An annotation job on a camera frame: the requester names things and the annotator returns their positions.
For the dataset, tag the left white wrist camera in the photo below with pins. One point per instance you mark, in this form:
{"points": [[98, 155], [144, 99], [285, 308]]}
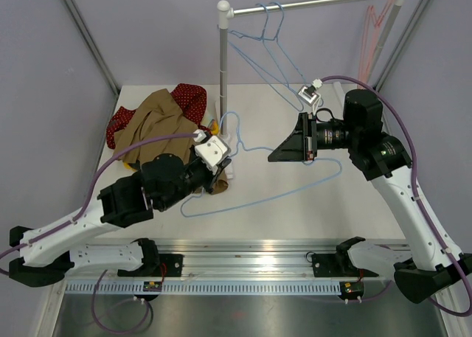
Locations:
{"points": [[211, 149]]}

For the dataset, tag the white metal clothes rack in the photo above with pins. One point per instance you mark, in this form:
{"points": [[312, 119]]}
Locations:
{"points": [[323, 37]]}

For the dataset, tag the floral pastel skirt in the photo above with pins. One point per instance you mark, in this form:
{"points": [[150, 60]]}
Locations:
{"points": [[210, 122]]}

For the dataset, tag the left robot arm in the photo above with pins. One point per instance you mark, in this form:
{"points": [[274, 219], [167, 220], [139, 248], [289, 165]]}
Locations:
{"points": [[49, 254]]}

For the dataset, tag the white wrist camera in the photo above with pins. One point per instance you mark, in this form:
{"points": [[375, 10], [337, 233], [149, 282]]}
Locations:
{"points": [[211, 149], [310, 95]]}

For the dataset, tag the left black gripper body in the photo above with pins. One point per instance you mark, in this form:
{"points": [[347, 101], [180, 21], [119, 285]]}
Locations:
{"points": [[196, 175]]}

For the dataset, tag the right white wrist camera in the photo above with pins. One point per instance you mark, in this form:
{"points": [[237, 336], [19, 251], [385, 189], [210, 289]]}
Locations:
{"points": [[310, 95]]}

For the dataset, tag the red polka-dot skirt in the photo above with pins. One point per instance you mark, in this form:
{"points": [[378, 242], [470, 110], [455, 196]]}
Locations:
{"points": [[191, 99]]}

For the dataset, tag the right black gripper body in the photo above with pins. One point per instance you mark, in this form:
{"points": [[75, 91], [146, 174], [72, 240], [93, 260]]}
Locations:
{"points": [[310, 130]]}

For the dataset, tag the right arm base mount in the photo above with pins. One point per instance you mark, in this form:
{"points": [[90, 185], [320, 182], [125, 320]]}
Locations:
{"points": [[335, 265]]}

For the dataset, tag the pink hanger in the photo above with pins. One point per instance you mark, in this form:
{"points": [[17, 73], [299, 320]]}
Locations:
{"points": [[368, 49], [378, 27]]}

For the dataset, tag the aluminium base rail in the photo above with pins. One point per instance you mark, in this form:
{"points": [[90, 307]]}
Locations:
{"points": [[234, 260]]}

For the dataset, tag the white slotted cable duct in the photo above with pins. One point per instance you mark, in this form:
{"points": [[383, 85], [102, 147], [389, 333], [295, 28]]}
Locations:
{"points": [[207, 288]]}

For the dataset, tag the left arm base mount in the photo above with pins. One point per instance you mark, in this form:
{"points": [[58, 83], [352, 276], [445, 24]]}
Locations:
{"points": [[170, 265]]}

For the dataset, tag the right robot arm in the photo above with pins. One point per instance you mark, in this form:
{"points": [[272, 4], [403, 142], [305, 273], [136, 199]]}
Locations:
{"points": [[436, 261]]}

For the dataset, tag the tan skirt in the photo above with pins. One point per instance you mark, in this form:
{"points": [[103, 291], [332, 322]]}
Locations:
{"points": [[157, 115]]}

